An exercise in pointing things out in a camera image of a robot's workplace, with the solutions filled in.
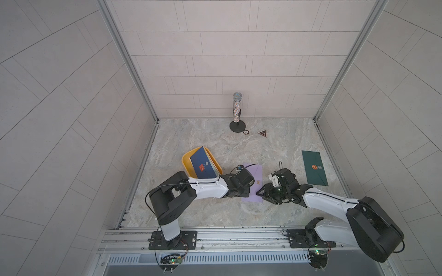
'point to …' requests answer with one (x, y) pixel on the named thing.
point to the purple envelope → (256, 171)
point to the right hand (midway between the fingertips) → (258, 195)
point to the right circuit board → (318, 258)
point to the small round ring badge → (246, 131)
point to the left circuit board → (170, 262)
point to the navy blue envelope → (202, 165)
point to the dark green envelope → (313, 168)
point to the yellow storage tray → (189, 168)
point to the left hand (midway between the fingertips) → (249, 192)
